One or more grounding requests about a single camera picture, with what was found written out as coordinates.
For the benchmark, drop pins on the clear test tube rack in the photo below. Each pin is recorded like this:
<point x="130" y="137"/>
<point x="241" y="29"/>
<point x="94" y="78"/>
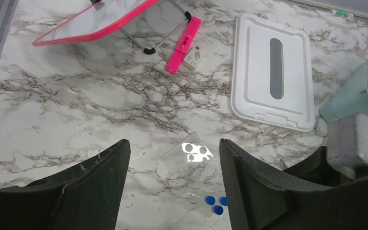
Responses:
<point x="194" y="172"/>

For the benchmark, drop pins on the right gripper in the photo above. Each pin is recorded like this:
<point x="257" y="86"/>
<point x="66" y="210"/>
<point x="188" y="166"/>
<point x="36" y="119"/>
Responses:
<point x="316" y="171"/>

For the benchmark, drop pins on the teal plastic bin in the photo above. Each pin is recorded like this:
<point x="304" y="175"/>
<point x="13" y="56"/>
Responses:
<point x="350" y="98"/>

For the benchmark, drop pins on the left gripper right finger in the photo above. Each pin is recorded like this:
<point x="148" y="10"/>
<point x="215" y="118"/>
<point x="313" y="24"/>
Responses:
<point x="258" y="201"/>

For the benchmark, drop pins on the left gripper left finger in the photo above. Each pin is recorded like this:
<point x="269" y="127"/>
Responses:
<point x="86" y="196"/>

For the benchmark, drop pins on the small white staple box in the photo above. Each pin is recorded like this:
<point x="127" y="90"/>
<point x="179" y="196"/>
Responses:
<point x="195" y="56"/>

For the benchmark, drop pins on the pink acrylic stand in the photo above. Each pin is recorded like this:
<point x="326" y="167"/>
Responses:
<point x="104" y="17"/>

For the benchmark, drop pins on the white plastic lid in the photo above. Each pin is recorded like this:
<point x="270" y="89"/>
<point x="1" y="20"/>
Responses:
<point x="272" y="74"/>

